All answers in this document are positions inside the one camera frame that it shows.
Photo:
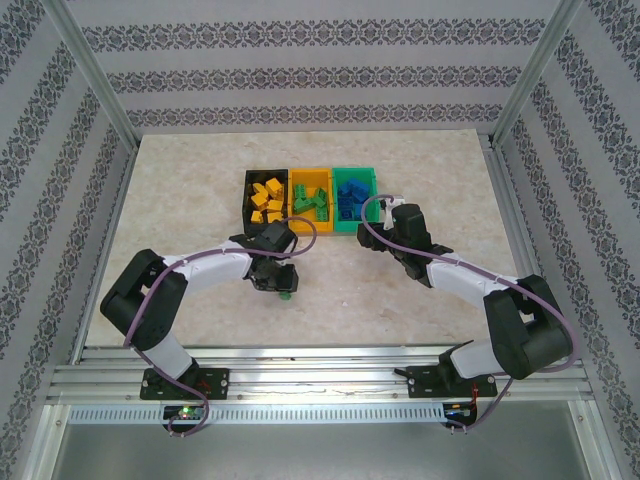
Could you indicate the orange lego brick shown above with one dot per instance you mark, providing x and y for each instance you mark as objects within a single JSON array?
[{"x": 275, "y": 218}]

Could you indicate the long blue lego brick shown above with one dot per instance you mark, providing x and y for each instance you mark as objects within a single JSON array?
[{"x": 347, "y": 215}]

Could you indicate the yellow lego brick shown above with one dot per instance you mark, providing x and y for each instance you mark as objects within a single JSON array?
[
  {"x": 276, "y": 205},
  {"x": 256, "y": 217},
  {"x": 260, "y": 201},
  {"x": 258, "y": 189},
  {"x": 273, "y": 186}
]

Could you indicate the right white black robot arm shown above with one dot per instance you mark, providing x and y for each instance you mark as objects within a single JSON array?
[{"x": 460, "y": 280}]

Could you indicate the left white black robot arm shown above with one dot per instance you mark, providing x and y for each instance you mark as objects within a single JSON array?
[{"x": 215, "y": 265}]

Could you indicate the green plastic bin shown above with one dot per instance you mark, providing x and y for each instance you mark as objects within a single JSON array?
[{"x": 372, "y": 200}]

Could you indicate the yellow plastic bin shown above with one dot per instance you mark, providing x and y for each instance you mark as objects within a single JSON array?
[{"x": 310, "y": 227}]

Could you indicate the black plastic bin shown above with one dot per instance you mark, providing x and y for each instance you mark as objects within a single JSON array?
[{"x": 247, "y": 200}]

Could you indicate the small black clamp lever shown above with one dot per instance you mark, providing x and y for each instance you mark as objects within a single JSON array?
[{"x": 401, "y": 373}]

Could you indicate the grey metal shelf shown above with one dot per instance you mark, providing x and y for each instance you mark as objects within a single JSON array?
[{"x": 320, "y": 455}]

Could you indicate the aluminium mounting rail beams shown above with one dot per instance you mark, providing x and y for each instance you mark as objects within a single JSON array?
[{"x": 320, "y": 375}]

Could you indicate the aluminium side rail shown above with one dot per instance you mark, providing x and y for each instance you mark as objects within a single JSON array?
[
  {"x": 522, "y": 240},
  {"x": 103, "y": 250}
]

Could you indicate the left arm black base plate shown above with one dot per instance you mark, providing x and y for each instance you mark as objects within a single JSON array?
[{"x": 217, "y": 382}]

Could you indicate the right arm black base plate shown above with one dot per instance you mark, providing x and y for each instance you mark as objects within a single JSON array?
[{"x": 420, "y": 382}]

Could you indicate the aluminium frame post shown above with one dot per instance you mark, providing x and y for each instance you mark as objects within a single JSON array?
[
  {"x": 533, "y": 75},
  {"x": 94, "y": 75}
]

